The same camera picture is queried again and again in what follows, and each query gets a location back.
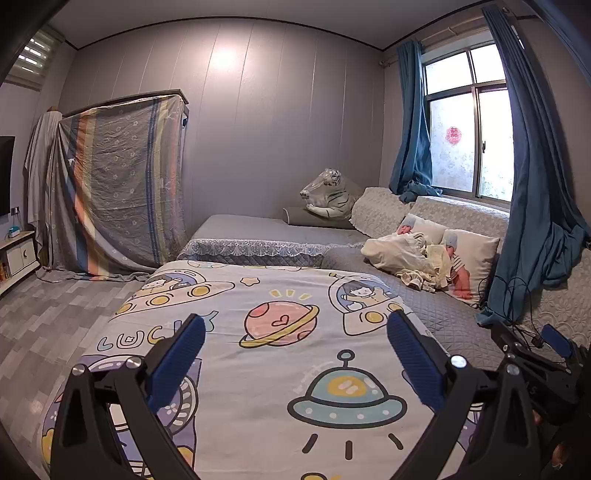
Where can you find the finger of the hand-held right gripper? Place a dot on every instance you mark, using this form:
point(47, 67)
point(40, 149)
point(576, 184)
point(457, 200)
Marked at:
point(505, 339)
point(556, 339)

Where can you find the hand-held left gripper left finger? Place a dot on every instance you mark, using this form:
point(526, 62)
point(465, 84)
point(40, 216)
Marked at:
point(178, 355)

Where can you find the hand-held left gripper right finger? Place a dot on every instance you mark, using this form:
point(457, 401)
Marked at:
point(413, 360)

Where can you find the black power adapter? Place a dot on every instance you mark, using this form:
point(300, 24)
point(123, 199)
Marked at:
point(537, 342)

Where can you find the grey quilted sofa bed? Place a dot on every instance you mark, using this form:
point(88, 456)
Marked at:
point(443, 314)

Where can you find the baby print white pillow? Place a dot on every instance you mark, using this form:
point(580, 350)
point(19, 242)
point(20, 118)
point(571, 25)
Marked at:
point(480, 258)
point(429, 228)

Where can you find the cartoon printed blanket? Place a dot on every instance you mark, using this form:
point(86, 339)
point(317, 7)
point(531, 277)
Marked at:
point(277, 369)

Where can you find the cream crumpled cloth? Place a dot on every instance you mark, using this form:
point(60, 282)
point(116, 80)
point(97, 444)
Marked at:
point(397, 254)

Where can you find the long blue curtain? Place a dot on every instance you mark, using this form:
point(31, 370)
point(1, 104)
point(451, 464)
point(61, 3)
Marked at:
point(531, 207)

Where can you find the grey bed with lace trim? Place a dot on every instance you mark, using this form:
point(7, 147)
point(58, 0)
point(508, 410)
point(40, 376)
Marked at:
point(240, 228)

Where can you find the grey bolster pillow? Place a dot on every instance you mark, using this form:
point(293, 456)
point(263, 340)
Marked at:
point(314, 219)

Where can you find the white tiger plush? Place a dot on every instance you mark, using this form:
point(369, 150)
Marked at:
point(332, 198)

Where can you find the striped sheet cover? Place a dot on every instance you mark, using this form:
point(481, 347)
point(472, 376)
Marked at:
point(115, 184)

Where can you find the white television cabinet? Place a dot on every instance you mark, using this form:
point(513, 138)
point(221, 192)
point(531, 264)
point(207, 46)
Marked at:
point(21, 256)

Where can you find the window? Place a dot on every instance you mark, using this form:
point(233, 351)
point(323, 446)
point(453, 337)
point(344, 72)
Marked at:
point(494, 138)

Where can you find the small blue white box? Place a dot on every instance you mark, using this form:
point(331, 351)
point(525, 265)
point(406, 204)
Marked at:
point(14, 232)

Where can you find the red window decal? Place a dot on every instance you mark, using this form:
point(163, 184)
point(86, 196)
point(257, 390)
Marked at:
point(455, 135)

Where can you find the short blue curtain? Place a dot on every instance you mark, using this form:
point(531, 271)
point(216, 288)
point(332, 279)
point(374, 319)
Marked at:
point(411, 138)

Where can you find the grey draped cloth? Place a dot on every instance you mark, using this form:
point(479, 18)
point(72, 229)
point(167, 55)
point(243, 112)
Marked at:
point(39, 161)

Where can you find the black television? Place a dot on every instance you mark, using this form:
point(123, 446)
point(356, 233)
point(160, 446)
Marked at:
point(5, 175)

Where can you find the white curtain rod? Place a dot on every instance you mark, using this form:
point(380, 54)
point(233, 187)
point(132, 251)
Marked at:
point(457, 32)

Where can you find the window blind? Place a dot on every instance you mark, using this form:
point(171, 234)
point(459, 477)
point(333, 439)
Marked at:
point(34, 60)

